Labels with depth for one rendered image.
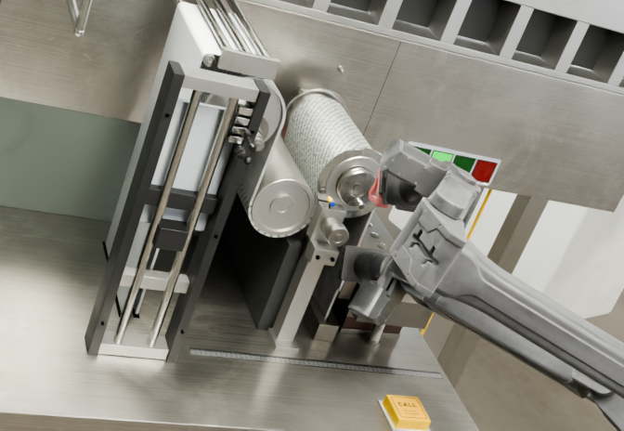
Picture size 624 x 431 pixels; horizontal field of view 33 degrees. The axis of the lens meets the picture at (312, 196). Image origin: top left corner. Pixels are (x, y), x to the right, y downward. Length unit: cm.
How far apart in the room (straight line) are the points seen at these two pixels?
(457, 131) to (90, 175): 82
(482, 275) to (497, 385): 292
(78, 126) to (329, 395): 73
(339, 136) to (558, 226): 228
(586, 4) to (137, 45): 98
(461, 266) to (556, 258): 301
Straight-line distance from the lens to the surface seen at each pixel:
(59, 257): 208
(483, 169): 244
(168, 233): 172
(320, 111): 204
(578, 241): 416
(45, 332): 187
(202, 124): 167
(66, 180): 218
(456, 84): 231
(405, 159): 160
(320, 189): 190
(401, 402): 198
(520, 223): 280
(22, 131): 212
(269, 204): 190
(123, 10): 203
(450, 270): 115
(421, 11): 229
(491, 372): 413
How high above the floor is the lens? 199
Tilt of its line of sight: 24 degrees down
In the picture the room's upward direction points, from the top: 21 degrees clockwise
